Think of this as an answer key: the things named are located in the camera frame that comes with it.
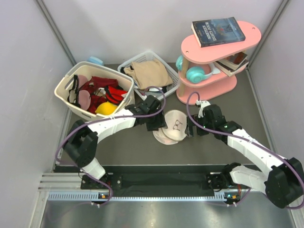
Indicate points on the dark blue paperback book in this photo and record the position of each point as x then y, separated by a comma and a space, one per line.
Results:
214, 32

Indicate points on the yellow bra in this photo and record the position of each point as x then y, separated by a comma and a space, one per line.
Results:
106, 108

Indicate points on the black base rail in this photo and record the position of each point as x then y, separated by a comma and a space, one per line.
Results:
159, 180

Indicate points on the beige folded garment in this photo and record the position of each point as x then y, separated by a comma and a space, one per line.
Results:
148, 73

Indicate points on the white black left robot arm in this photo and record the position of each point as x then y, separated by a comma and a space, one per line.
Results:
82, 140

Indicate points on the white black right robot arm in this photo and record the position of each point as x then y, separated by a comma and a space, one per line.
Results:
279, 178

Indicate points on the stack of books on shelf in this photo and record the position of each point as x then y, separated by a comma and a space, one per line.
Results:
233, 64

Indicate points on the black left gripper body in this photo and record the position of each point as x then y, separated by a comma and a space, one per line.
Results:
155, 121

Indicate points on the light blue container lid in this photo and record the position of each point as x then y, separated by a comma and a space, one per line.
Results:
95, 60

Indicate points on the cream plastic laundry basket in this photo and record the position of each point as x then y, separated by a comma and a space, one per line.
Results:
89, 70

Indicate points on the pink two-tier shelf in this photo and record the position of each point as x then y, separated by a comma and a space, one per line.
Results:
204, 57

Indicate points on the white perforated plastic basket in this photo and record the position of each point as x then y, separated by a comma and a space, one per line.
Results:
158, 92

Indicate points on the dark red lace bra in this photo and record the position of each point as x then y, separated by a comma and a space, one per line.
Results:
92, 87

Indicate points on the teal cat-ear headphones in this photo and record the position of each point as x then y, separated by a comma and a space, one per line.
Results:
197, 74

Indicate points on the pink bra with black straps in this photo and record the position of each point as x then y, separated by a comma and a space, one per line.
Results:
78, 96

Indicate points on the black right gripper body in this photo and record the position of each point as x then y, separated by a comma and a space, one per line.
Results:
201, 121

